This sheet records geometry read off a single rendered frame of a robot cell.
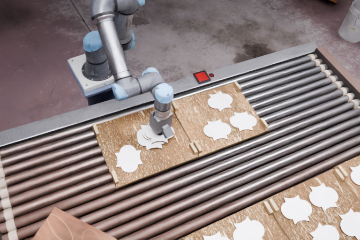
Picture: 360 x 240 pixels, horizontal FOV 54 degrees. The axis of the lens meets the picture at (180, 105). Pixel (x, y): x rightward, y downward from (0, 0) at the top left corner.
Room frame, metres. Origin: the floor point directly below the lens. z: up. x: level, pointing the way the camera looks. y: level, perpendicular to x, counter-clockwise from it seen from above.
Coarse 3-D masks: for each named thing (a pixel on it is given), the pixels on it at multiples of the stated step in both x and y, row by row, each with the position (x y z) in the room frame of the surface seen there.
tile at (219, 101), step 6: (210, 96) 1.25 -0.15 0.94; (216, 96) 1.26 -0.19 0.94; (222, 96) 1.26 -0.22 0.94; (228, 96) 1.27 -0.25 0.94; (210, 102) 1.21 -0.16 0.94; (216, 102) 1.22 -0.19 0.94; (222, 102) 1.22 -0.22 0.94; (228, 102) 1.23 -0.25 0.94; (216, 108) 1.18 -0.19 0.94; (222, 108) 1.18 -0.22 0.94
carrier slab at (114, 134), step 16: (144, 112) 1.07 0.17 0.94; (112, 128) 0.94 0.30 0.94; (128, 128) 0.96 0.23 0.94; (176, 128) 1.01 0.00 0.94; (112, 144) 0.85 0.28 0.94; (128, 144) 0.87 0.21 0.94; (176, 144) 0.92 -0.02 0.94; (112, 160) 0.77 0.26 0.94; (144, 160) 0.80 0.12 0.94; (160, 160) 0.82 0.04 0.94; (176, 160) 0.83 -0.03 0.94; (128, 176) 0.71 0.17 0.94; (144, 176) 0.72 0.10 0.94
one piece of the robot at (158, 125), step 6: (150, 114) 0.94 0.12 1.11; (150, 120) 0.94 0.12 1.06; (156, 120) 0.91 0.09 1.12; (162, 120) 0.92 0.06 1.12; (168, 120) 0.94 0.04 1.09; (150, 126) 0.94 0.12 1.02; (156, 126) 0.90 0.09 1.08; (162, 126) 0.92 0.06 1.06; (168, 126) 0.92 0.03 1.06; (156, 132) 0.90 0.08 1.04; (162, 132) 0.90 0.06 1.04; (168, 132) 0.90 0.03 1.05
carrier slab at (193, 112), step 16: (192, 96) 1.23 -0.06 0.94; (208, 96) 1.25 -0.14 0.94; (240, 96) 1.30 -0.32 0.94; (176, 112) 1.11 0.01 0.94; (192, 112) 1.13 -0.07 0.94; (208, 112) 1.15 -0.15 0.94; (224, 112) 1.16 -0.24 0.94; (240, 112) 1.18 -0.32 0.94; (192, 128) 1.03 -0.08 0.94; (256, 128) 1.10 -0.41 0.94; (208, 144) 0.95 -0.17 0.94; (224, 144) 0.97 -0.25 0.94
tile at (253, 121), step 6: (234, 114) 1.16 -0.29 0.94; (240, 114) 1.17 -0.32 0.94; (246, 114) 1.17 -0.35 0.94; (234, 120) 1.12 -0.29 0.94; (240, 120) 1.13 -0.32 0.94; (246, 120) 1.14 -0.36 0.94; (252, 120) 1.14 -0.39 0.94; (234, 126) 1.08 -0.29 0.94; (240, 126) 1.09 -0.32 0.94; (246, 126) 1.09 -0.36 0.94; (252, 126) 1.10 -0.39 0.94
